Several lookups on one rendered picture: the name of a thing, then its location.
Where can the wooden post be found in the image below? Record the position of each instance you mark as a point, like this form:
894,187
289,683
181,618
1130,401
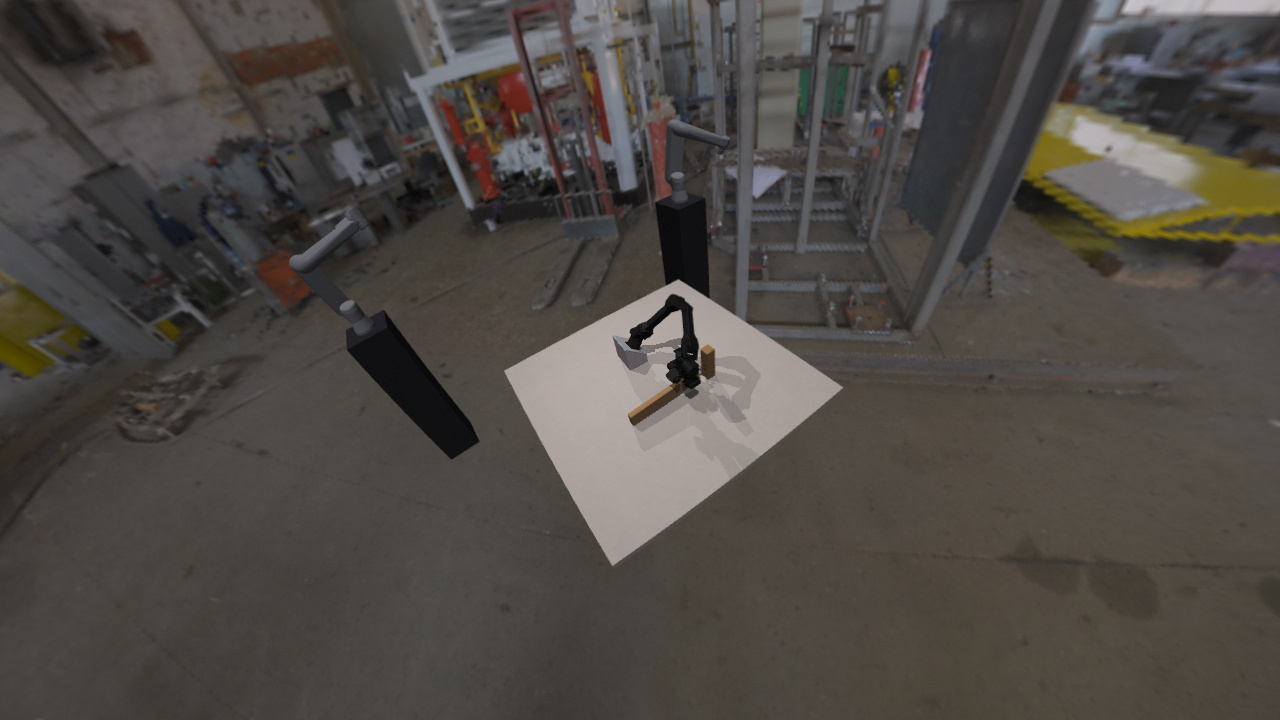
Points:
708,361

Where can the brown wooden board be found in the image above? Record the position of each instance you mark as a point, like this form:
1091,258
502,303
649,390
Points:
656,402

